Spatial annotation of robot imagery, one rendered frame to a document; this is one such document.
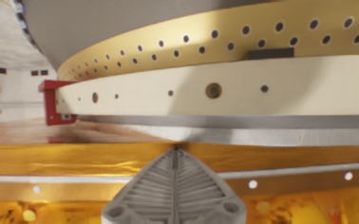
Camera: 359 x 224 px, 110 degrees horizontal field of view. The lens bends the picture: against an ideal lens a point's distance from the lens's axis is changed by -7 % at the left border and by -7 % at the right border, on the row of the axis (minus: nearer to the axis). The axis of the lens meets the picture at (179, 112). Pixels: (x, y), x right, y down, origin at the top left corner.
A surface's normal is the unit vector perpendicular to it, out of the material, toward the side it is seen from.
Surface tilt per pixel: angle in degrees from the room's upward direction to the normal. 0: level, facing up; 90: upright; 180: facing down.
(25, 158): 90
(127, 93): 90
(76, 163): 90
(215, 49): 62
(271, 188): 90
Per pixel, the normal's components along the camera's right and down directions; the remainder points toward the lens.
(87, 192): 0.02, 0.07
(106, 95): -0.42, 0.07
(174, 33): -0.29, 0.54
